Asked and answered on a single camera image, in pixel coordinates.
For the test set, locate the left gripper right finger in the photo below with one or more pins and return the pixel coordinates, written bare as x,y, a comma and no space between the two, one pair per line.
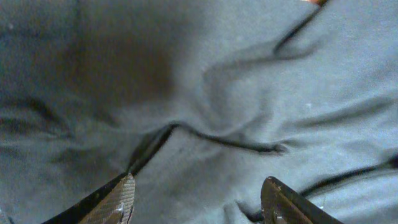
281,204

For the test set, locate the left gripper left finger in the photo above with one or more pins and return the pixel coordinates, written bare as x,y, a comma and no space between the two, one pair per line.
112,203

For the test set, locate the black t-shirt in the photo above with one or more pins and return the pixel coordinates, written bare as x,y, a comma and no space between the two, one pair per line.
201,100

